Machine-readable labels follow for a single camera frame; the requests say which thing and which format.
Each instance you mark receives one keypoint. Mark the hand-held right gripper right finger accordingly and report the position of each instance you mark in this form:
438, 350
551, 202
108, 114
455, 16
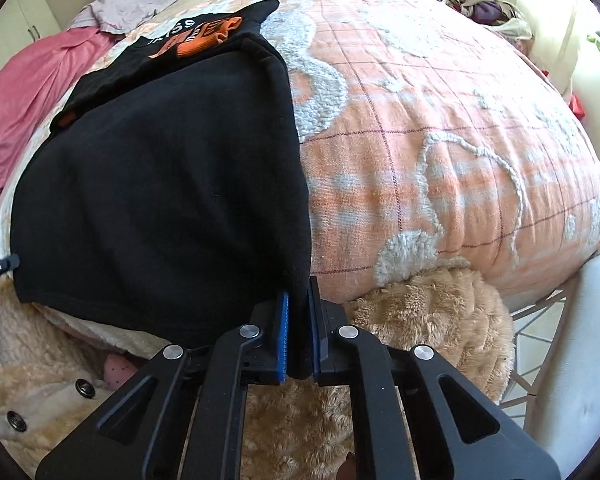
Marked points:
314, 332

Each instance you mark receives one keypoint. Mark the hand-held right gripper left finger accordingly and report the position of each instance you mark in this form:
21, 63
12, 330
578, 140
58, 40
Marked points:
281, 335

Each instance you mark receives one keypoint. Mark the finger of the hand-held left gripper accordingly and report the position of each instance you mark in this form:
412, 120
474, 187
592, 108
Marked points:
0, 266

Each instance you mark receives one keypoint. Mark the black sweater with orange cuffs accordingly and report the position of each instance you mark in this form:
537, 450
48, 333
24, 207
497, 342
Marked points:
155, 185

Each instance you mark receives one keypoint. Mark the purple crumpled clothes heap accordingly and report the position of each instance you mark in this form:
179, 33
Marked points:
485, 10

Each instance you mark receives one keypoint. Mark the beige fluffy coat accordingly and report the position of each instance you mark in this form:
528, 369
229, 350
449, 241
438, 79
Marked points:
430, 320

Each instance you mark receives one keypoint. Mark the pink dotted cloth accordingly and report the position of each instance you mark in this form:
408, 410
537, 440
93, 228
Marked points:
120, 370

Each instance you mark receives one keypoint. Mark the pink blanket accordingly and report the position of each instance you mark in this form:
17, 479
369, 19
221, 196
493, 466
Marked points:
20, 100

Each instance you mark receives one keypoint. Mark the cream wardrobe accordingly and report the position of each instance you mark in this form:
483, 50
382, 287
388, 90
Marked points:
15, 20

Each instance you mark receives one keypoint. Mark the orange plaid quilt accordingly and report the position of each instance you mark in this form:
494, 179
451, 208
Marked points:
430, 110

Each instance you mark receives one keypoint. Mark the white chair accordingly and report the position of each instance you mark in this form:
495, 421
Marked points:
580, 360

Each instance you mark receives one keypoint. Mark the lilac garment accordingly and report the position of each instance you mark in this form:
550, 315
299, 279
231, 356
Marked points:
130, 5

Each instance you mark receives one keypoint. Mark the small red item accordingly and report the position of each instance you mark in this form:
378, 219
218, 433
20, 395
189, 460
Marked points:
576, 107

